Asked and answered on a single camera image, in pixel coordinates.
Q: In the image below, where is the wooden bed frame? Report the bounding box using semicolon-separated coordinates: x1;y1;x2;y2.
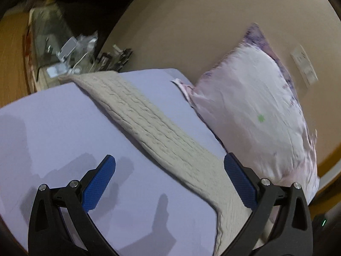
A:
309;145;340;220

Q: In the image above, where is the cluttered bedside table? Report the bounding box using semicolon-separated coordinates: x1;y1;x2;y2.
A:
23;5;133;93

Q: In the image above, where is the pink pillow with tree print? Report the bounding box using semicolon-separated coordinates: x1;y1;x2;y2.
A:
174;24;320;202

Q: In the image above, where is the lavender bed sheet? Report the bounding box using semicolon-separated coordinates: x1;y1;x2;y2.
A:
1;83;217;255

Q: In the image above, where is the cream cable-knit sweater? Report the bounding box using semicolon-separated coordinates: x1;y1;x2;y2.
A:
60;69;251;255

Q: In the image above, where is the white wall switch panel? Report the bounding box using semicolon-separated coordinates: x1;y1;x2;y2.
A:
290;45;318;88

